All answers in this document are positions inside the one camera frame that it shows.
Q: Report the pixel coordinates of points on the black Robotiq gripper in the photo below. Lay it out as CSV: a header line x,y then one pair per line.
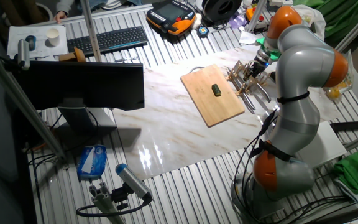
x,y
259,66

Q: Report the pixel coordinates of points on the steel cleaver knife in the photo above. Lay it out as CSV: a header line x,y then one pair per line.
x,y
238,68

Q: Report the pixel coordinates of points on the green cucumber piece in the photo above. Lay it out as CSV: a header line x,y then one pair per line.
x,y
216,90

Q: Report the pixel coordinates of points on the grey sleeved forearm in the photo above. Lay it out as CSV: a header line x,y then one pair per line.
x,y
65,5

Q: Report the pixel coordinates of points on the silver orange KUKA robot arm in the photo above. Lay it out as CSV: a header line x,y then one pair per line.
x,y
303,62

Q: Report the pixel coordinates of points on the person's bare hand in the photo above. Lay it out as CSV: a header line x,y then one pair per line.
x,y
60,16

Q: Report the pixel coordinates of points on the steel kitchen knife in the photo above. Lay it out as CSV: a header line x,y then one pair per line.
x,y
252,107
245,101

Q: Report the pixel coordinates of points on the white tissue paper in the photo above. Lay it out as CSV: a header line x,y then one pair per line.
x,y
248,38

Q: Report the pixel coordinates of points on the wooden cutting board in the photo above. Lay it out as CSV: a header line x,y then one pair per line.
x,y
204,93

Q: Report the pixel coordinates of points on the purple plastic wrapper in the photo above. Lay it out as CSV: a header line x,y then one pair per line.
x,y
237,21

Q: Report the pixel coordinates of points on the orange emergency stop box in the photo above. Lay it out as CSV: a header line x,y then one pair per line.
x,y
251,13

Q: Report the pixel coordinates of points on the small white rounded object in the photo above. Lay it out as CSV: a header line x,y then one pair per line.
x,y
196,21

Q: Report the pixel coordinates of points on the white plastic bag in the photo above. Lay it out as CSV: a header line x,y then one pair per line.
x,y
317,21

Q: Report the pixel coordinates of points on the white marble pattern mat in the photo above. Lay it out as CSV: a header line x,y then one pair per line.
x,y
172,133

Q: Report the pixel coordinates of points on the black orange teach pendant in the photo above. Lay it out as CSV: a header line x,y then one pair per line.
x,y
169,15

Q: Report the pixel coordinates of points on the white flat box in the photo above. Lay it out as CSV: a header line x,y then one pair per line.
x,y
325,146

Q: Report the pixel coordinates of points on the green cloth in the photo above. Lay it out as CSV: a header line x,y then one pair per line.
x,y
346,15
356,171

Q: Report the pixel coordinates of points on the black flat bar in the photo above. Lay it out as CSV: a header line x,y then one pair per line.
x,y
353,126

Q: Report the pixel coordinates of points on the black computer keyboard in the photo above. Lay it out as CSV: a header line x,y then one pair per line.
x,y
107,40

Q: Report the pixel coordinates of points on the black computer monitor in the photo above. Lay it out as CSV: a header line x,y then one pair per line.
x,y
79,84

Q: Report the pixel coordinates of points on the small wooden block object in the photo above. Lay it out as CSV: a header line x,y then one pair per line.
x,y
73,56

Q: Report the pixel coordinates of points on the blue tissue pack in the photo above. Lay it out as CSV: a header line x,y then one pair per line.
x,y
92,161

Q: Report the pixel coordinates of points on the white paper cup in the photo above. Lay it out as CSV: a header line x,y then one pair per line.
x,y
53,37

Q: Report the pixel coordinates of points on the white paper sheets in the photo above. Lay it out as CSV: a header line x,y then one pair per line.
x,y
17,37

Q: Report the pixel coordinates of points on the green printed mount bracket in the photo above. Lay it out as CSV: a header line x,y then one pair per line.
x,y
272,54

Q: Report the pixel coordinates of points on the silver camera with blue end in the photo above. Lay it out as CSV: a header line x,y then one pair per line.
x,y
132,180

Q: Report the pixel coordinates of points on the black camera clamp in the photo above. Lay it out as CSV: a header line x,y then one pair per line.
x,y
120,196

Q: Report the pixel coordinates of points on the aluminium camera bracket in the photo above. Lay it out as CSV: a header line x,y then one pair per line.
x,y
104,202

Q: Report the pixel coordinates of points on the aluminium diagonal frame beam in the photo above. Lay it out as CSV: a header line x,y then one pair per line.
x,y
26,109

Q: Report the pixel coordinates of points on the silver depth camera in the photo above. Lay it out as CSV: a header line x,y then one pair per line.
x,y
23,54

